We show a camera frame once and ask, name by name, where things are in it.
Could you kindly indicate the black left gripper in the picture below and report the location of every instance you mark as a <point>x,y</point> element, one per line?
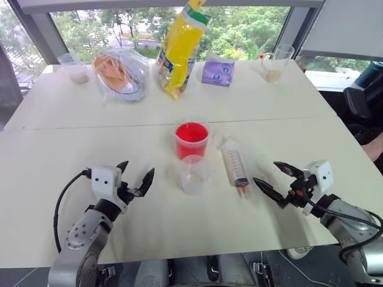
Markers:
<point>129,191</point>

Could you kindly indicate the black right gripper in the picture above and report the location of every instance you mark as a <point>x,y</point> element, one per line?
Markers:
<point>303,189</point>

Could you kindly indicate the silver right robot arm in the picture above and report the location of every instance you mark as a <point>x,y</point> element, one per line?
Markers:
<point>350,218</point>

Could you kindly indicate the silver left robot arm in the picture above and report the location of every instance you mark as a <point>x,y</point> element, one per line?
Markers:
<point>86,233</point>

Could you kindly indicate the large clear plastic syringe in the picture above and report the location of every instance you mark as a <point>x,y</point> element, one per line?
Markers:
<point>235,163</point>

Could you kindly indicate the small clear plastic cup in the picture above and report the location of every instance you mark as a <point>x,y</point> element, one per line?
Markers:
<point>193,179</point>

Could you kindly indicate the red liquid plastic cup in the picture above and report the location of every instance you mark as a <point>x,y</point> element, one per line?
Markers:
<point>191,140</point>

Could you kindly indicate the clear plastic cup with grains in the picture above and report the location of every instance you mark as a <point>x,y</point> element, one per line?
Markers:
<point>78,74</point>

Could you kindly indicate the white round table foot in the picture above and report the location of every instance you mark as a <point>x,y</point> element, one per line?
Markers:
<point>299,252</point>

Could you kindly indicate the grey rounded robot leg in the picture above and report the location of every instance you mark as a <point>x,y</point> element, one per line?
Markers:
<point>151,273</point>

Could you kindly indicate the clear bag of bread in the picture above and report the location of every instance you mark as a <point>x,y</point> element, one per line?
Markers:
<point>119,74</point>

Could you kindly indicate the glass mug with grains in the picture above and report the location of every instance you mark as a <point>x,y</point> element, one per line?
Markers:
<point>273,71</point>

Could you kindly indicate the black office chair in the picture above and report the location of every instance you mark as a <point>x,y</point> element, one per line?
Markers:
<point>363,104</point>

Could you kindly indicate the purple tissue packet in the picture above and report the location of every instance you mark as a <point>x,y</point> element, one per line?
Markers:
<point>218,71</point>

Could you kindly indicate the tall yellow snack bag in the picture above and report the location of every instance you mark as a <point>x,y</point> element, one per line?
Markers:
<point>179,53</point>

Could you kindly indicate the teal chair cushion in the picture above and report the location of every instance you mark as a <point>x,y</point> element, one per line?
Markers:
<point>369,73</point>

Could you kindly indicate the dark panel beside window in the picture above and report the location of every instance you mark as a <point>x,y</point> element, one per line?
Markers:
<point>9,89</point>

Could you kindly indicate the white roller blind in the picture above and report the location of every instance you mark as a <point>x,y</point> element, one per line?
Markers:
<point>344,27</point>

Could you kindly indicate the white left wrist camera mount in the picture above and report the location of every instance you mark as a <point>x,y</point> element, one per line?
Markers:
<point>103,180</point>

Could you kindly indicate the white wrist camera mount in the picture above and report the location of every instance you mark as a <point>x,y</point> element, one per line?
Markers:
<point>321,175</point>
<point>103,180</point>

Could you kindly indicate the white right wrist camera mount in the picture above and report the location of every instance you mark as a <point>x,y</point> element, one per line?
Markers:
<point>321,175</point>

